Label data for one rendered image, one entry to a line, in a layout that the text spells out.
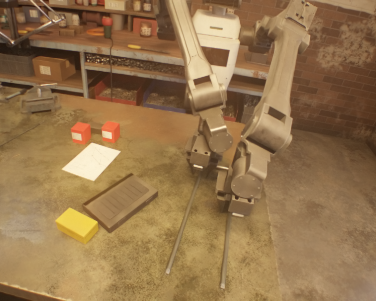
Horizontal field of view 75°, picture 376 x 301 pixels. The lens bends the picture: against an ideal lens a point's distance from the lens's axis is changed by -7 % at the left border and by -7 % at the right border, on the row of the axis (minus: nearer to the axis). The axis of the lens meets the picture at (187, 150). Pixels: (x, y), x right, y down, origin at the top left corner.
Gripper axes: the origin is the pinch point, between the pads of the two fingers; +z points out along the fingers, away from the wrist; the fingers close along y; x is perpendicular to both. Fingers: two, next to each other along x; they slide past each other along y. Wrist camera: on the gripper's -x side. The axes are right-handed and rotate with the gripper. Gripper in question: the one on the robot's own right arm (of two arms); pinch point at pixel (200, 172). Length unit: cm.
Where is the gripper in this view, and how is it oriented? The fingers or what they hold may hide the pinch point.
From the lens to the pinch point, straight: 76.6
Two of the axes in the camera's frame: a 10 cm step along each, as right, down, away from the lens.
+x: 2.4, -5.5, 8.0
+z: -1.2, 8.0, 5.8
